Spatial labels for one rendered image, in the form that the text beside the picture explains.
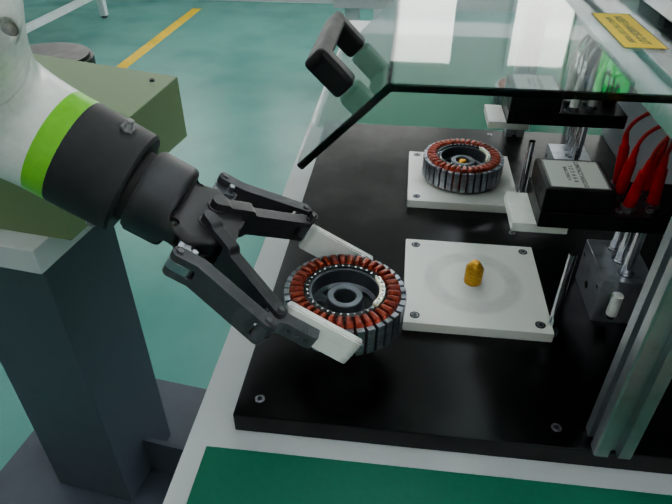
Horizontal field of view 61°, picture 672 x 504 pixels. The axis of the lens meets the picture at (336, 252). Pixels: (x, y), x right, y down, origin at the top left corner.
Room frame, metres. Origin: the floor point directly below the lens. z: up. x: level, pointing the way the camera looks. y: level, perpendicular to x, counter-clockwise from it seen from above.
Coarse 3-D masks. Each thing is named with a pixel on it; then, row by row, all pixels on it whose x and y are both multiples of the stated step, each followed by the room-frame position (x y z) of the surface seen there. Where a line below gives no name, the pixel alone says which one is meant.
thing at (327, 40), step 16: (336, 16) 0.48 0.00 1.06; (320, 32) 0.47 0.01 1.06; (336, 32) 0.45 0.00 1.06; (352, 32) 0.49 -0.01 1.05; (320, 48) 0.40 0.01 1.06; (352, 48) 0.49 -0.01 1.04; (320, 64) 0.40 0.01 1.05; (336, 64) 0.40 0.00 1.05; (320, 80) 0.40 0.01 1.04; (336, 80) 0.40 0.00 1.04; (352, 80) 0.40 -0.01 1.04; (336, 96) 0.40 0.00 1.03
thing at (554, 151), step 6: (552, 144) 0.75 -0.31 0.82; (558, 144) 0.75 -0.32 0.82; (564, 144) 0.75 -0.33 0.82; (546, 150) 0.75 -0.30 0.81; (552, 150) 0.73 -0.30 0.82; (558, 150) 0.73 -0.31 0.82; (564, 150) 0.73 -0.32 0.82; (582, 150) 0.73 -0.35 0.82; (546, 156) 0.74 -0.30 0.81; (552, 156) 0.72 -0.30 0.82; (558, 156) 0.71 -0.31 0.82; (564, 156) 0.71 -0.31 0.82; (570, 156) 0.71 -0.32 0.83; (582, 156) 0.71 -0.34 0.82; (588, 156) 0.71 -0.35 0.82
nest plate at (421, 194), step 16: (416, 160) 0.79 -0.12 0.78; (416, 176) 0.73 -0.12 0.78; (416, 192) 0.69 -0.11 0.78; (432, 192) 0.69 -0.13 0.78; (448, 192) 0.69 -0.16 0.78; (480, 192) 0.69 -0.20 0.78; (496, 192) 0.69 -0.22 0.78; (432, 208) 0.67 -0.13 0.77; (448, 208) 0.66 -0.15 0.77; (464, 208) 0.66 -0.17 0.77; (480, 208) 0.66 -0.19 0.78; (496, 208) 0.65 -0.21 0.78
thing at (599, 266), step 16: (592, 240) 0.51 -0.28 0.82; (608, 240) 0.51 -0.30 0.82; (592, 256) 0.49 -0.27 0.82; (608, 256) 0.48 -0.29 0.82; (640, 256) 0.48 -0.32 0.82; (576, 272) 0.52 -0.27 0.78; (592, 272) 0.47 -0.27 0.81; (608, 272) 0.46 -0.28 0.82; (640, 272) 0.46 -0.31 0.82; (592, 288) 0.46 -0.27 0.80; (608, 288) 0.44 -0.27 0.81; (624, 288) 0.44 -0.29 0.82; (640, 288) 0.44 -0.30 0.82; (592, 304) 0.45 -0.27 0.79; (624, 304) 0.44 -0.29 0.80; (592, 320) 0.44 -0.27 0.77; (608, 320) 0.44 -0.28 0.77; (624, 320) 0.44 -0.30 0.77
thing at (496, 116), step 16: (496, 112) 0.73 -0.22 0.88; (512, 112) 0.69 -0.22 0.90; (528, 112) 0.69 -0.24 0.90; (544, 112) 0.69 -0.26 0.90; (560, 112) 0.69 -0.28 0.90; (576, 112) 0.69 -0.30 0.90; (592, 112) 0.69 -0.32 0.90; (608, 112) 0.69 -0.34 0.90; (624, 112) 0.69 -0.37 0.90; (496, 128) 0.70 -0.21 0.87; (512, 128) 0.70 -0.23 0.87; (528, 128) 0.70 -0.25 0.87; (576, 128) 0.71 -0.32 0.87; (576, 144) 0.69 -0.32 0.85
